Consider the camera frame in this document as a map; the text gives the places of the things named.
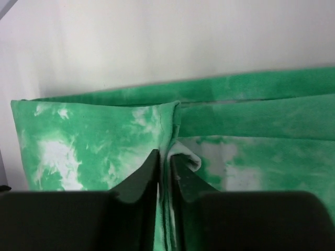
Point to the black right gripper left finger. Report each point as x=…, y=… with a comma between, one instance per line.
x=122, y=218

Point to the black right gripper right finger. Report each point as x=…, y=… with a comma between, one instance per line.
x=207, y=219

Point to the green tie-dye trousers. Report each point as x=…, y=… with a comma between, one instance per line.
x=263, y=131

